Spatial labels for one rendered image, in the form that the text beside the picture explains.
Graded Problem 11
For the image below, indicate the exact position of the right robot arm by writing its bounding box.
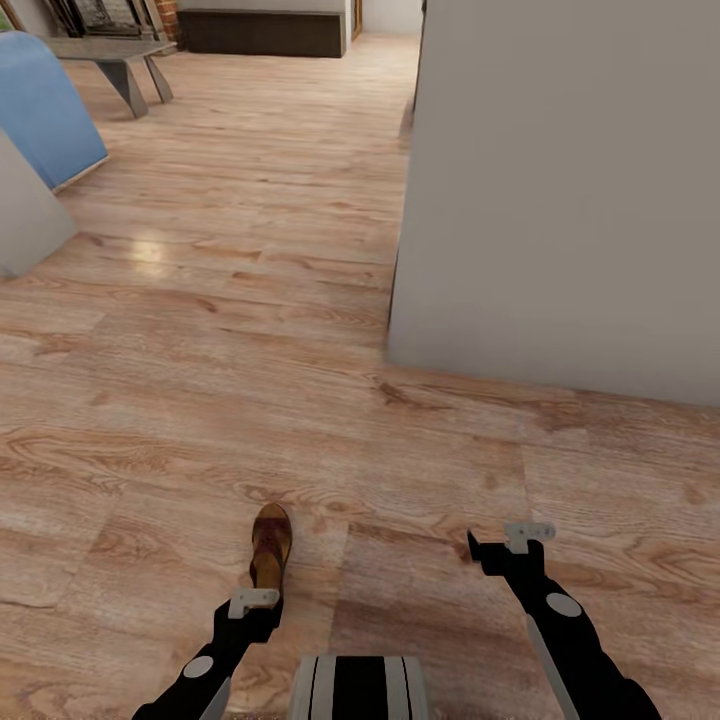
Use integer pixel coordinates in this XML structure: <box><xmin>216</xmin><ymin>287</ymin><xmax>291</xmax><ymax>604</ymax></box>
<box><xmin>467</xmin><ymin>523</ymin><xmax>662</xmax><ymax>720</ymax></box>

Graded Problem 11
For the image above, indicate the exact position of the sandal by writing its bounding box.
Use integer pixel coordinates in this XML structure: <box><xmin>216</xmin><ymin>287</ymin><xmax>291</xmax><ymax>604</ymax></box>
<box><xmin>249</xmin><ymin>503</ymin><xmax>292</xmax><ymax>598</ymax></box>

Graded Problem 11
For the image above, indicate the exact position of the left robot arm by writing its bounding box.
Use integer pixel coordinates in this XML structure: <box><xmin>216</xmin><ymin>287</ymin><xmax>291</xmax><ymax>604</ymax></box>
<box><xmin>131</xmin><ymin>587</ymin><xmax>284</xmax><ymax>720</ymax></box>

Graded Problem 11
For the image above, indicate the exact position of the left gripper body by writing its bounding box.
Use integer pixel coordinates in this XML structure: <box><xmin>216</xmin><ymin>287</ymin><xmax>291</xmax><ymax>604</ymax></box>
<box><xmin>213</xmin><ymin>605</ymin><xmax>272</xmax><ymax>656</ymax></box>

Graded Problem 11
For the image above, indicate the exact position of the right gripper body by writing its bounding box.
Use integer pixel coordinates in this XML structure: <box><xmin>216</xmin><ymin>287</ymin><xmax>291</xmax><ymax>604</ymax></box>
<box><xmin>481</xmin><ymin>540</ymin><xmax>545</xmax><ymax>588</ymax></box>

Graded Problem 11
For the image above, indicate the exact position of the robot trunk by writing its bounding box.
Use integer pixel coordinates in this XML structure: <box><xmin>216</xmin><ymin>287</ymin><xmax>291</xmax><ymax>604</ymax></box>
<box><xmin>287</xmin><ymin>655</ymin><xmax>433</xmax><ymax>720</ymax></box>

